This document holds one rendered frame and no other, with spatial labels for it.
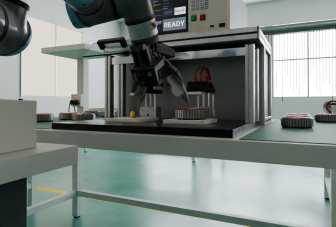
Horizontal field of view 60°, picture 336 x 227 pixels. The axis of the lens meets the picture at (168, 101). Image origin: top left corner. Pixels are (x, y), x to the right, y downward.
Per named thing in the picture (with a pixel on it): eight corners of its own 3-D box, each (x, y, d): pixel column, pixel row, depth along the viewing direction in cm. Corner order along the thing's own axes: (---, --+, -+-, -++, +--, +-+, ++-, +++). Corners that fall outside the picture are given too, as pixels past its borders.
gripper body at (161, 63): (135, 89, 77) (122, 45, 72) (148, 75, 84) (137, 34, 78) (160, 88, 74) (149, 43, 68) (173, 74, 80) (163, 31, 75)
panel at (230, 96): (261, 120, 117) (261, 46, 118) (124, 117, 145) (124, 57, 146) (261, 120, 118) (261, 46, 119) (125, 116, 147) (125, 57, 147)
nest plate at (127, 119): (139, 122, 104) (139, 119, 104) (105, 121, 111) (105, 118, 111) (158, 120, 118) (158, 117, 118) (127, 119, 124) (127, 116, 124)
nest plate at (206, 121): (204, 124, 94) (204, 120, 94) (162, 123, 100) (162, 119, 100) (217, 121, 107) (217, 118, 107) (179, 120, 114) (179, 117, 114)
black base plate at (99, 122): (232, 138, 75) (232, 129, 75) (51, 129, 103) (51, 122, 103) (259, 125, 118) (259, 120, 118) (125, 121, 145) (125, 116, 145)
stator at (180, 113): (200, 120, 96) (200, 109, 96) (170, 119, 101) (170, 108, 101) (210, 118, 106) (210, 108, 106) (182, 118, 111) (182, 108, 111)
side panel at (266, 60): (264, 125, 118) (264, 46, 118) (256, 125, 119) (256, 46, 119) (271, 121, 143) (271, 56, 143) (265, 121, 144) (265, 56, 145)
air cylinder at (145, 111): (155, 119, 123) (155, 106, 123) (140, 119, 126) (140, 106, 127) (161, 118, 128) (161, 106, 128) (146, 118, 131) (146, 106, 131)
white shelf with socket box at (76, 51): (84, 118, 176) (84, 42, 177) (40, 117, 192) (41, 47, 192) (118, 116, 208) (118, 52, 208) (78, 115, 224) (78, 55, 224)
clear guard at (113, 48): (139, 52, 95) (139, 33, 95) (82, 57, 105) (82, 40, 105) (179, 64, 124) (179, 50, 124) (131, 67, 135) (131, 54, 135)
